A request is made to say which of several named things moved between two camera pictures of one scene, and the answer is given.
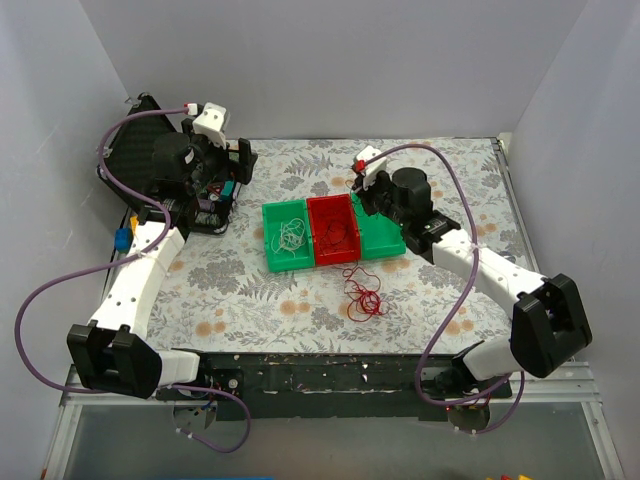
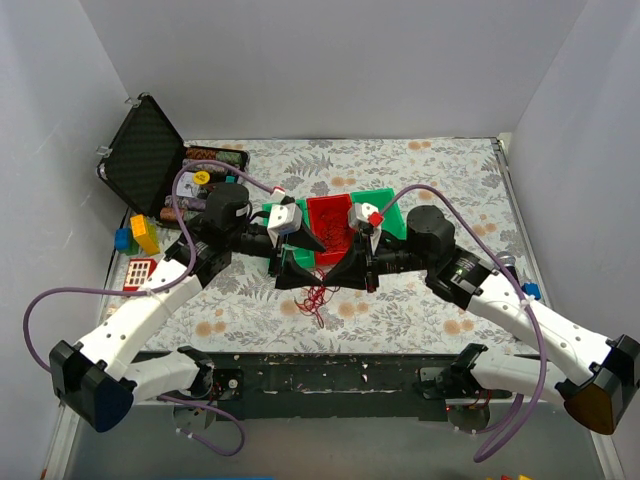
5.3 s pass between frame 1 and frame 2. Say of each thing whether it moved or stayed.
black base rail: stayed
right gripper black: moved
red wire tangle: moved
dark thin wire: moved
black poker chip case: stayed
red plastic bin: stayed
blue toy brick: stayed
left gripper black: moved
